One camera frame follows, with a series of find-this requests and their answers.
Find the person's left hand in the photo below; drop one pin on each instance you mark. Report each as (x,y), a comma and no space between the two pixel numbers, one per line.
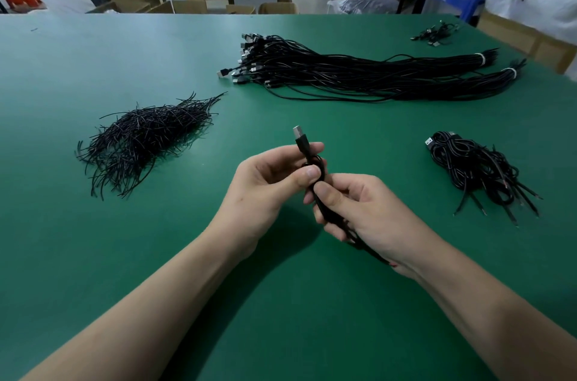
(257,196)

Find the cardboard box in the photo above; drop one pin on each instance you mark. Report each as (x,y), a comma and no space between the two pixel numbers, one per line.
(527,40)

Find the small heap of black connectors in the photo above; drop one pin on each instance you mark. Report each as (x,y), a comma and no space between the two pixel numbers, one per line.
(435,32)

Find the person's left thumb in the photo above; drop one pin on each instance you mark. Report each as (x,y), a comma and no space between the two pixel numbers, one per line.
(297,182)

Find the person's left forearm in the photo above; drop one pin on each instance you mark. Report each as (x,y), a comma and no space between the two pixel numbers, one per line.
(144,317)

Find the person's right thumb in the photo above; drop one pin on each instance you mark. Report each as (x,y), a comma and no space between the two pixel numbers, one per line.
(333,200)

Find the person's right hand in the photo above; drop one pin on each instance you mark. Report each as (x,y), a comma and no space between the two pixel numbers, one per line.
(378,223)

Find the person's right forearm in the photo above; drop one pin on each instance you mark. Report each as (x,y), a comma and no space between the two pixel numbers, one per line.
(491,322)

